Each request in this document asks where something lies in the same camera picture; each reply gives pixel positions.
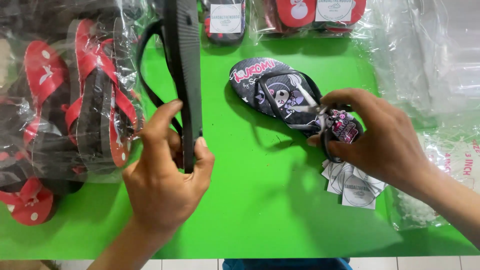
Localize person's left hand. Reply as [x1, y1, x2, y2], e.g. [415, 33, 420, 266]
[122, 98, 215, 236]

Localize person's right hand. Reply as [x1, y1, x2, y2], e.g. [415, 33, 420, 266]
[307, 88, 434, 193]

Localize plain black flip-flop sandal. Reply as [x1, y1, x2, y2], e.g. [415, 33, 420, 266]
[136, 0, 204, 174]

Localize pile of white label cards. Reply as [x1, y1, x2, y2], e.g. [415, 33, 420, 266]
[321, 159, 388, 210]

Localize printed packet of plastic bags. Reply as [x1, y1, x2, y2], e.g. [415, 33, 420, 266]
[389, 125, 480, 230]

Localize stack of clear plastic bags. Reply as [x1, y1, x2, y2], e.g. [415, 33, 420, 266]
[369, 0, 480, 130]

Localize black cartoon-print flip-flop sandal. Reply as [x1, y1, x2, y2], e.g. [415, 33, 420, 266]
[229, 57, 364, 145]

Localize red dotted sandal pair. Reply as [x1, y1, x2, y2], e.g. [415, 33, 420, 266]
[0, 176, 58, 226]

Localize person's blue clothing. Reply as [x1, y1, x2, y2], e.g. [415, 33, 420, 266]
[222, 257, 353, 270]

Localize bagged red sandals, white label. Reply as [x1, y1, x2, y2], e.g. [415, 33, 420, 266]
[248, 0, 374, 39]

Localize bagged red dotted sandals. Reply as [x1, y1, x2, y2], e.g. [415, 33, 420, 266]
[0, 37, 76, 188]

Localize bagged dark sandals, white label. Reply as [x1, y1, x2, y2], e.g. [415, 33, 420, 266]
[202, 0, 247, 47]

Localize bagged red-strap black sandals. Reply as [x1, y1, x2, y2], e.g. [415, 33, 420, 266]
[63, 17, 146, 176]

